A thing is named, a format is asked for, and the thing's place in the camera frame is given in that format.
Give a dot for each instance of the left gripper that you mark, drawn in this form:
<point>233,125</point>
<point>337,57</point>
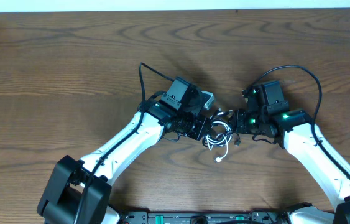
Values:
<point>202,130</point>

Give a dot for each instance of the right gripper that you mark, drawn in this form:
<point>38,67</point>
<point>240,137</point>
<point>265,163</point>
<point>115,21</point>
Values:
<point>237,121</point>

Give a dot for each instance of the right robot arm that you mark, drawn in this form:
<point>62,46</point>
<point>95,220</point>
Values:
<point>268,118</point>

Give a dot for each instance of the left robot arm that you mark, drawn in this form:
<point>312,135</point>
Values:
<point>78,191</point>

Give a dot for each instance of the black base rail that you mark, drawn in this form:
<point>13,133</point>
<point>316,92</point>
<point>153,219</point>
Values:
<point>255,216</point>

